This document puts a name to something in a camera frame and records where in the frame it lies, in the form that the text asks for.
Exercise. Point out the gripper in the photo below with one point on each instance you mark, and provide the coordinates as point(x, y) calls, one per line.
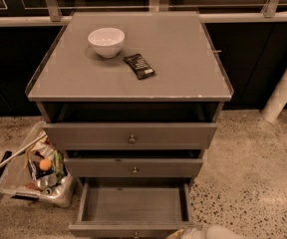
point(220, 233)

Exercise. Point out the grey bottom drawer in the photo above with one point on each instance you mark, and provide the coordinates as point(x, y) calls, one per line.
point(135, 208)

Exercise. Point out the grey drawer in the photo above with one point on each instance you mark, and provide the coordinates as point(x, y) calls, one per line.
point(130, 135)
point(135, 208)
point(134, 163)

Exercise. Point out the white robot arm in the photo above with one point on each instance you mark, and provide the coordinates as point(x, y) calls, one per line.
point(213, 232)

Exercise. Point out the grey middle drawer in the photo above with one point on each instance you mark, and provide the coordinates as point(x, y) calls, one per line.
point(134, 163)

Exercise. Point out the grey drawer cabinet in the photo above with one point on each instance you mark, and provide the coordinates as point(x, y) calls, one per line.
point(75, 84)

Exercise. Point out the grey top drawer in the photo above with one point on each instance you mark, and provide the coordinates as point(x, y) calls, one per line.
point(130, 135)

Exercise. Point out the green snack bag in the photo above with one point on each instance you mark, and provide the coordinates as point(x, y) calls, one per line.
point(58, 165)

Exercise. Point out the silver can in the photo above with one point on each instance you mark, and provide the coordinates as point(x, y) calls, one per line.
point(42, 184)

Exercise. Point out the orange fruit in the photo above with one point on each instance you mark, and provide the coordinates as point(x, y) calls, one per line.
point(45, 164)

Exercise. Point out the clear plastic storage bin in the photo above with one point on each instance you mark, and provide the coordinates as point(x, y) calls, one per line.
point(21, 173)

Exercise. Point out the white diagonal pillar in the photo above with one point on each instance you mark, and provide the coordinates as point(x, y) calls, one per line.
point(277, 100)

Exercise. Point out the white stick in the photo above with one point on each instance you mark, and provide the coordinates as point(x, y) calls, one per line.
point(21, 150)

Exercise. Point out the black snack packet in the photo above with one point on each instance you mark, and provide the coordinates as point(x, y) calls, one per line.
point(140, 66)

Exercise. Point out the white ceramic bowl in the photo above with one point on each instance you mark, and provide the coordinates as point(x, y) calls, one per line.
point(107, 42)

